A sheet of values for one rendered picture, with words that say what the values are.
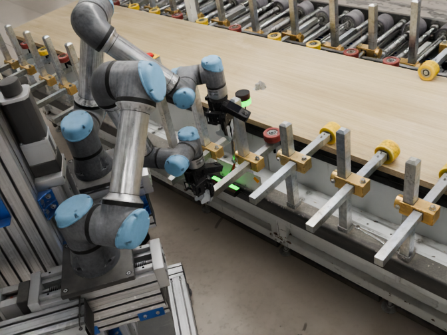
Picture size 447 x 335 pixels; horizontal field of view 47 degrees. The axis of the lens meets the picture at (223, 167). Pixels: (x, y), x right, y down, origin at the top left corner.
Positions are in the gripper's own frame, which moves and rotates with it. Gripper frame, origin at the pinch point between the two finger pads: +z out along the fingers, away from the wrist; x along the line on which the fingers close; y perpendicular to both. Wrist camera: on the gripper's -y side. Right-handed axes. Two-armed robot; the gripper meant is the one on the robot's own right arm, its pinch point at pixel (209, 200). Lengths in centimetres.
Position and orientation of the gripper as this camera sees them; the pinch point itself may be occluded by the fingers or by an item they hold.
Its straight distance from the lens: 205.2
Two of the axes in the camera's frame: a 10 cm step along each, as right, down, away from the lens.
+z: 1.6, 7.8, 6.0
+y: -6.8, 5.3, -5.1
